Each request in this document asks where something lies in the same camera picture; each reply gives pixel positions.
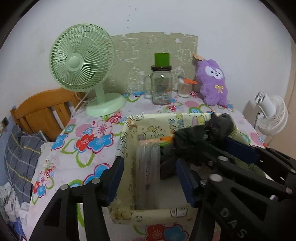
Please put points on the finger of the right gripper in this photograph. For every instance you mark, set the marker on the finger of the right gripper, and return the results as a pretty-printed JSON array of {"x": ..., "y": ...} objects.
[
  {"x": 225, "y": 164},
  {"x": 242, "y": 151}
]

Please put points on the jar of cotton swabs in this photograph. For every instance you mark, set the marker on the jar of cotton swabs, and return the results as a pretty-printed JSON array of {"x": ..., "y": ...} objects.
[{"x": 185, "y": 86}]

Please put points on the patterned cardboard panel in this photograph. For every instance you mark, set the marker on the patterned cardboard panel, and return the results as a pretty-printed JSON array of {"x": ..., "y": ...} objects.
[{"x": 134, "y": 56}]

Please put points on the pink mask pack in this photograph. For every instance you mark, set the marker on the pink mask pack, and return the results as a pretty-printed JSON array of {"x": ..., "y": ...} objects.
[{"x": 147, "y": 175}]

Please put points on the crumpled white clothes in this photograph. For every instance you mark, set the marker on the crumpled white clothes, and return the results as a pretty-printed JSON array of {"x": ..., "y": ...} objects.
[{"x": 13, "y": 213}]

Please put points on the glass mason jar mug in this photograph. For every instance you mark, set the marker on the glass mason jar mug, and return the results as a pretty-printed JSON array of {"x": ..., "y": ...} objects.
[{"x": 158, "y": 85}]

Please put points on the black plastic bag bundle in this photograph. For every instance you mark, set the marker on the black plastic bag bundle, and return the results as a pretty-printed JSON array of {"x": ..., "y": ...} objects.
[{"x": 187, "y": 145}]

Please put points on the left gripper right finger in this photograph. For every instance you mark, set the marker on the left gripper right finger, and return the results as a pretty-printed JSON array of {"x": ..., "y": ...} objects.
[{"x": 226, "y": 199}]

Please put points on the floral tablecloth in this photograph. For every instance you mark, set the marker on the floral tablecloth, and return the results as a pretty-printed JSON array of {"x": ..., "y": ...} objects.
[{"x": 88, "y": 146}]

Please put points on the grey plaid pillow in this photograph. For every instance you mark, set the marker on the grey plaid pillow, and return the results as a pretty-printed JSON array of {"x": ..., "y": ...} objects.
[{"x": 21, "y": 155}]

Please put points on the white standing fan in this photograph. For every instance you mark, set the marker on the white standing fan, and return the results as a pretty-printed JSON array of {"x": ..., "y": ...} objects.
[{"x": 275, "y": 114}]

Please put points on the green cup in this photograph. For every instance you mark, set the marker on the green cup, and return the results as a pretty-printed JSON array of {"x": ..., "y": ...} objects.
[{"x": 162, "y": 59}]

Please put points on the purple plush bunny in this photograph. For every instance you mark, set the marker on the purple plush bunny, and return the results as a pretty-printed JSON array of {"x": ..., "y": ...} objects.
[{"x": 213, "y": 87}]

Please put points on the green desk fan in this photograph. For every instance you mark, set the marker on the green desk fan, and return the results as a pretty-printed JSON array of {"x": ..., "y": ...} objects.
[{"x": 80, "y": 60}]

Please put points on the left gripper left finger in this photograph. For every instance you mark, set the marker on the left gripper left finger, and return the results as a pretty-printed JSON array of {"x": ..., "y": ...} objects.
[{"x": 59, "y": 220}]

